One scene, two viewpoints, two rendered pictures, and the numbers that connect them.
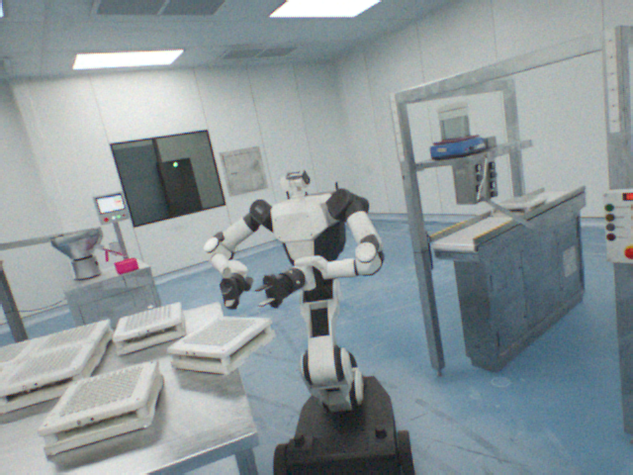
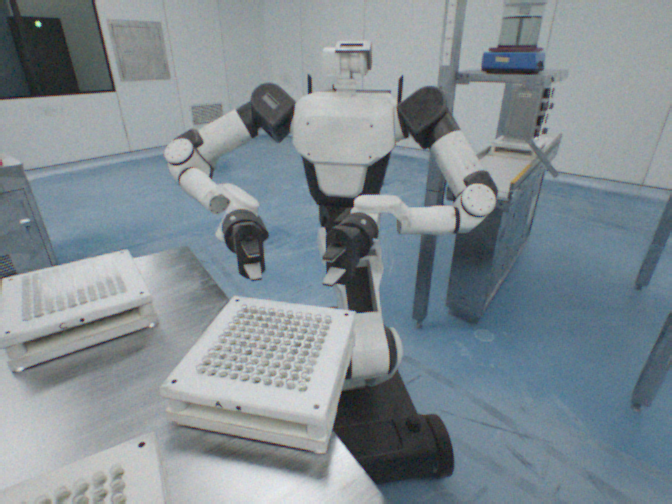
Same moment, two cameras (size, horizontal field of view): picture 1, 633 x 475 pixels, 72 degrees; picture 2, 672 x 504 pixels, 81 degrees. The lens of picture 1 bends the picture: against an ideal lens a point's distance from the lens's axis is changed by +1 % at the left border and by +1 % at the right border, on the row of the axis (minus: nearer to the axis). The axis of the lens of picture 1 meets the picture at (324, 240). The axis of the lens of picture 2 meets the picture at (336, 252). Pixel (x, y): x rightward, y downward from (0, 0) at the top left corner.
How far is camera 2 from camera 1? 0.96 m
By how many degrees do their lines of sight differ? 23
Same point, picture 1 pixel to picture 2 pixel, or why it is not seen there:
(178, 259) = (50, 153)
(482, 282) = (491, 232)
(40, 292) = not seen: outside the picture
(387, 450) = (425, 448)
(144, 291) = (14, 198)
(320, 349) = (367, 332)
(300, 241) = (344, 166)
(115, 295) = not seen: outside the picture
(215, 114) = not seen: outside the picture
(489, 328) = (484, 280)
